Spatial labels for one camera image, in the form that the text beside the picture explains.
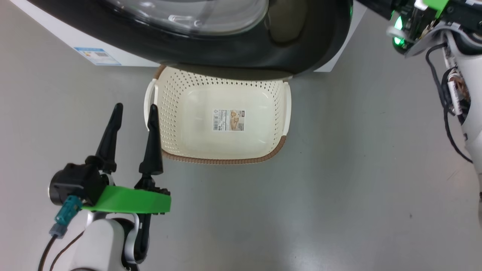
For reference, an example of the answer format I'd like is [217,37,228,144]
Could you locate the blue energy label sticker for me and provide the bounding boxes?
[74,47,122,66]

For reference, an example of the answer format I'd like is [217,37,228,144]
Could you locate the thin black camera cable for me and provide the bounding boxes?
[37,234,60,271]

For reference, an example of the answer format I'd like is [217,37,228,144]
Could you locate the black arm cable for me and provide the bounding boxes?
[426,43,473,164]

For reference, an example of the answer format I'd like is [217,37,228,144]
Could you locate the teal cable connector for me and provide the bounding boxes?
[50,195,82,239]

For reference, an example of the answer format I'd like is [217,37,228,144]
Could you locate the printed basket label sticker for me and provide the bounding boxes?
[213,109,246,132]

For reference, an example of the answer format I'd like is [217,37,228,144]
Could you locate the dark washing machine door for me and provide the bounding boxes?
[26,0,354,80]

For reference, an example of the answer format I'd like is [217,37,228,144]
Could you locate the white washing machine body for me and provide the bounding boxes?
[9,0,368,73]

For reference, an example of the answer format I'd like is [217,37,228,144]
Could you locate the cream perforated laundry basket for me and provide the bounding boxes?
[144,65,291,165]

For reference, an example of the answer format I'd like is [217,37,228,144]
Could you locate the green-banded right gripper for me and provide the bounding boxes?
[407,0,451,35]

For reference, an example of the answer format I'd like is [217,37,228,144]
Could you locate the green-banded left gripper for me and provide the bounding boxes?
[82,103,172,215]

